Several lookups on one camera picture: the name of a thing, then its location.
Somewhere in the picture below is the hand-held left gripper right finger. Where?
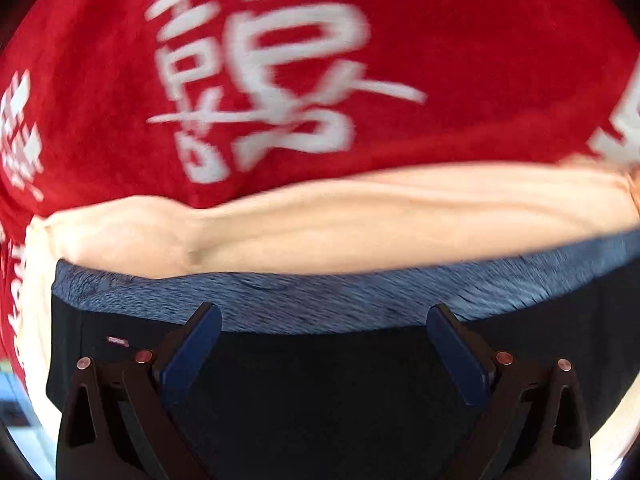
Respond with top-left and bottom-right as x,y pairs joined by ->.
427,304 -> 593,480

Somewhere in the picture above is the cream folded towel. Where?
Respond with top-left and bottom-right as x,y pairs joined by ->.
22,160 -> 640,466

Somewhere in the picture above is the red printed blanket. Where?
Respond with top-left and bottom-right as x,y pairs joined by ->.
0,0 -> 640,396

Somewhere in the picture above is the black pants blue patterned waistband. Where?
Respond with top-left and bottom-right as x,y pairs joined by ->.
46,230 -> 640,480

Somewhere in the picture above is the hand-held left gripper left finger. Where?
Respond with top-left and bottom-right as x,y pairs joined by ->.
56,302 -> 223,480

